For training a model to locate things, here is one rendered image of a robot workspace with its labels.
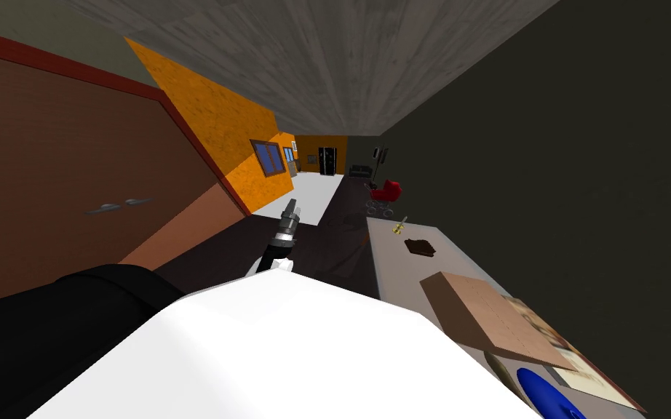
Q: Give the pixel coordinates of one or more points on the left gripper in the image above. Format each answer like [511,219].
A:
[292,209]

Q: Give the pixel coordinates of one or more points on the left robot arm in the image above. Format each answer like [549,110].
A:
[33,337]

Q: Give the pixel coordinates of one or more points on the small blue pane window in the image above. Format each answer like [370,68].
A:
[289,155]

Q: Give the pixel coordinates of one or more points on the large blue pane window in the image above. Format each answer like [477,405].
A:
[269,158]

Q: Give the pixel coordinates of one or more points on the black cabinet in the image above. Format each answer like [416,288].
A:
[327,161]

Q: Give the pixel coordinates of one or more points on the black sofa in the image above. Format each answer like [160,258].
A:
[360,171]

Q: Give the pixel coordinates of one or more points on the red pram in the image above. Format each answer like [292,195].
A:
[389,192]

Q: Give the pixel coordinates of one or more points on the black floor lamp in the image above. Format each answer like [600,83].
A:
[380,163]

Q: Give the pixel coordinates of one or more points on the small yellow object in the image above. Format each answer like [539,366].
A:
[398,228]

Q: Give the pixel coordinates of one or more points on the grey table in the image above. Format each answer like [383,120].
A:
[396,267]

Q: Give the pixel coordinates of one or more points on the dark brown square object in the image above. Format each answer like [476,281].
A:
[420,248]

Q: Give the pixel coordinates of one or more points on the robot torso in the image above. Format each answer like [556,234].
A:
[289,349]

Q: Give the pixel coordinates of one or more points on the brown cardboard board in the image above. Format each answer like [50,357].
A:
[487,314]

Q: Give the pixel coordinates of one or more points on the brown double door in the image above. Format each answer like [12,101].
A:
[50,163]

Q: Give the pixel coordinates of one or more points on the olive grey plate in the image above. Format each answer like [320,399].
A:
[501,375]

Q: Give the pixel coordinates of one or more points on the blue plate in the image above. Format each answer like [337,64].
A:
[545,398]

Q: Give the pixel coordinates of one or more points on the beige printed book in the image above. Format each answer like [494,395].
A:
[586,372]

